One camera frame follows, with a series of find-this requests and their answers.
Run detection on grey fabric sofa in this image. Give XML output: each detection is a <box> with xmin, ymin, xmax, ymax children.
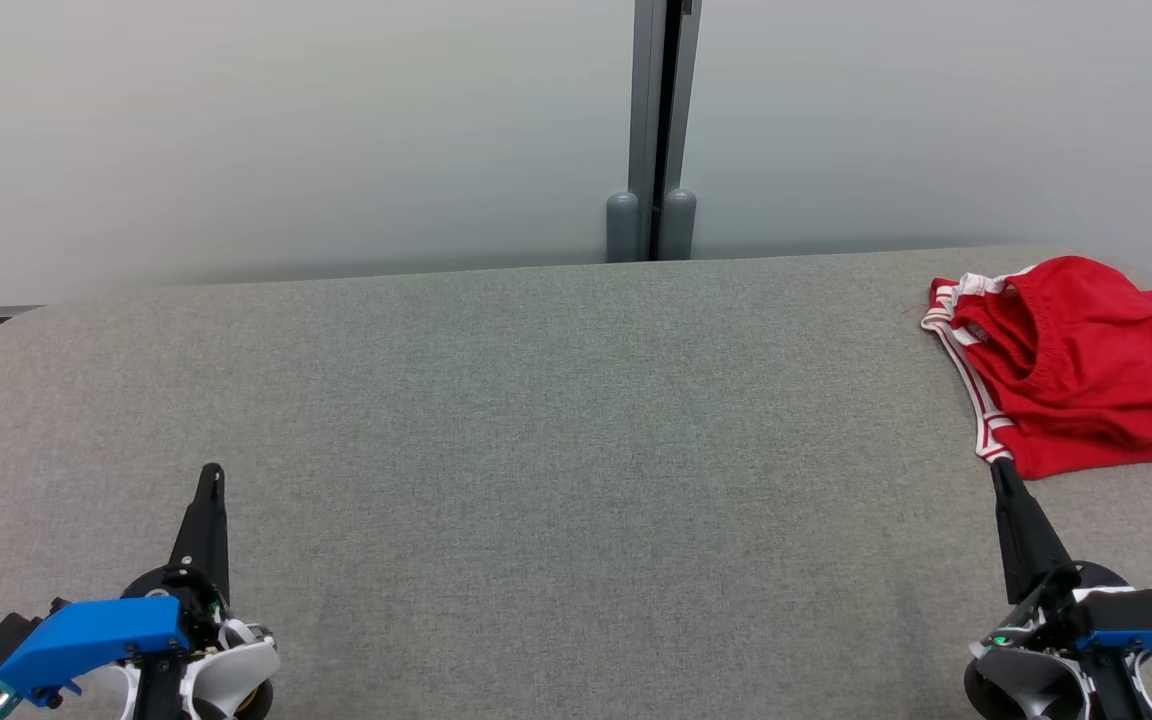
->
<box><xmin>0</xmin><ymin>245</ymin><xmax>1152</xmax><ymax>720</ymax></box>

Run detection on red white shorts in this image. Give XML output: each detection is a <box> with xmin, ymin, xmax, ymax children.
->
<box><xmin>921</xmin><ymin>270</ymin><xmax>1152</xmax><ymax>481</ymax></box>

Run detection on grey cylinder post foot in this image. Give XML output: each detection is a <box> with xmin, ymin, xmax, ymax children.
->
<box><xmin>661</xmin><ymin>188</ymin><xmax>697</xmax><ymax>261</ymax></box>
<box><xmin>606</xmin><ymin>192</ymin><xmax>642</xmax><ymax>264</ymax></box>

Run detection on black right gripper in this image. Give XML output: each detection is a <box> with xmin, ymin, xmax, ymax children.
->
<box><xmin>971</xmin><ymin>457</ymin><xmax>1132</xmax><ymax>663</ymax></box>

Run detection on blue right camera mount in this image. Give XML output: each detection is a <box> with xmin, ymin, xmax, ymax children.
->
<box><xmin>1076</xmin><ymin>585</ymin><xmax>1152</xmax><ymax>681</ymax></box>

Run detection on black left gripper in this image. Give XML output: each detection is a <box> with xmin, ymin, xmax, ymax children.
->
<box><xmin>121</xmin><ymin>462</ymin><xmax>237</xmax><ymax>651</ymax></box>

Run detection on blue left camera mount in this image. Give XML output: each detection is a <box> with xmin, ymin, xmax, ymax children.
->
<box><xmin>0</xmin><ymin>596</ymin><xmax>192</xmax><ymax>709</ymax></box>

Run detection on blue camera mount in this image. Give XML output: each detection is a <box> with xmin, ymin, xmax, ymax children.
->
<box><xmin>1076</xmin><ymin>585</ymin><xmax>1152</xmax><ymax>681</ymax></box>
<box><xmin>0</xmin><ymin>596</ymin><xmax>192</xmax><ymax>709</ymax></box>

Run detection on grey metal partition post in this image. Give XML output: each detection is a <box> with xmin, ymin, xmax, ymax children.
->
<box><xmin>628</xmin><ymin>0</ymin><xmax>702</xmax><ymax>261</ymax></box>

